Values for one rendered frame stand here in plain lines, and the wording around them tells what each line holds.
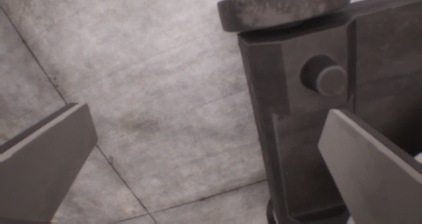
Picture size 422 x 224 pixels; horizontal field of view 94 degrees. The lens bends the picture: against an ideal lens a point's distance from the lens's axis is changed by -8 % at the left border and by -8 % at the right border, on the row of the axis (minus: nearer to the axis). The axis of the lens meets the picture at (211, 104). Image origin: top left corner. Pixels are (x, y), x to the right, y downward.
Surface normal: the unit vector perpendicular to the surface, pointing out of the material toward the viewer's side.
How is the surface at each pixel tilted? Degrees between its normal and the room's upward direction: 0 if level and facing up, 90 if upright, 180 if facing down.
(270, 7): 24
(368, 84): 0
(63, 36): 0
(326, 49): 0
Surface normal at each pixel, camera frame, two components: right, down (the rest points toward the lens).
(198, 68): 0.02, 0.42
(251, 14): -0.55, 0.51
